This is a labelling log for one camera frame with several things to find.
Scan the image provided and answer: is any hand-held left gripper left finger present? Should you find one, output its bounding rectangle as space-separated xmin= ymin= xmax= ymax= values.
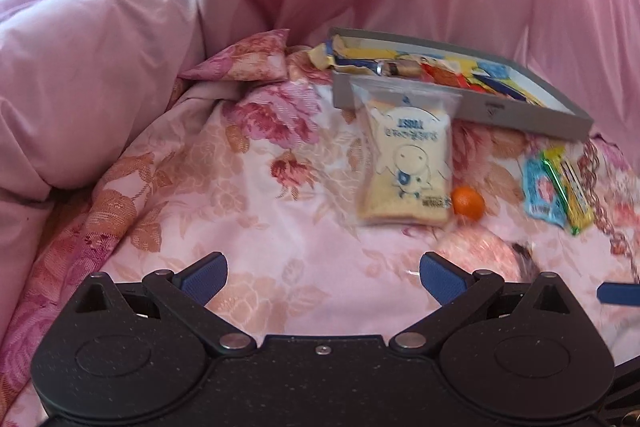
xmin=65 ymin=252 xmax=258 ymax=355

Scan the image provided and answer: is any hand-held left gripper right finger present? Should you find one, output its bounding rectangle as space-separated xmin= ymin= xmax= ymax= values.
xmin=387 ymin=252 xmax=576 ymax=355

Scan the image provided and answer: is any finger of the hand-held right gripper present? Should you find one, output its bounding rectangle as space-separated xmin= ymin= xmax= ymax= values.
xmin=596 ymin=281 xmax=640 ymax=306

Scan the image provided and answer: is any small orange fruit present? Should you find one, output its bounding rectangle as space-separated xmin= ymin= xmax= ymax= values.
xmin=451 ymin=186 xmax=486 ymax=223

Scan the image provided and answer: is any white toast bread packet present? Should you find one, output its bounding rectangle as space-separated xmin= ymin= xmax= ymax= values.
xmin=350 ymin=77 xmax=463 ymax=228

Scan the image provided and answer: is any grey cardboard box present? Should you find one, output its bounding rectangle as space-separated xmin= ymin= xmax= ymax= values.
xmin=327 ymin=26 xmax=595 ymax=142

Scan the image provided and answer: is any red clear snack packet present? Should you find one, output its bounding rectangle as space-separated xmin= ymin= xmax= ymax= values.
xmin=419 ymin=59 xmax=471 ymax=90

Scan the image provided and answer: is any golden snack packet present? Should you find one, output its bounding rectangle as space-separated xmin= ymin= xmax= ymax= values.
xmin=307 ymin=36 xmax=383 ymax=76

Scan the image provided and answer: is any floral bedsheet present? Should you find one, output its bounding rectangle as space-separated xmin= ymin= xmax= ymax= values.
xmin=0 ymin=47 xmax=640 ymax=427

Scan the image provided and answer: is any yellow green snack packet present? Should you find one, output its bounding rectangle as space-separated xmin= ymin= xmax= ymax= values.
xmin=542 ymin=146 xmax=596 ymax=235

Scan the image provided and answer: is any light blue snack packet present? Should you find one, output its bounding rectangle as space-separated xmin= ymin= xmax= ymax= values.
xmin=522 ymin=149 xmax=568 ymax=228

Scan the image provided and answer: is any yellow cartoon drawing sheet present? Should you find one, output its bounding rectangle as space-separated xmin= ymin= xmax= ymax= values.
xmin=345 ymin=44 xmax=556 ymax=108

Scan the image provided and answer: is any blue foil packet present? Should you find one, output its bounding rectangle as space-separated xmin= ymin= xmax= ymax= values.
xmin=475 ymin=62 xmax=513 ymax=80

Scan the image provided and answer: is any pink quilt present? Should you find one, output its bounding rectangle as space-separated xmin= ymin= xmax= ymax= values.
xmin=0 ymin=0 xmax=206 ymax=348

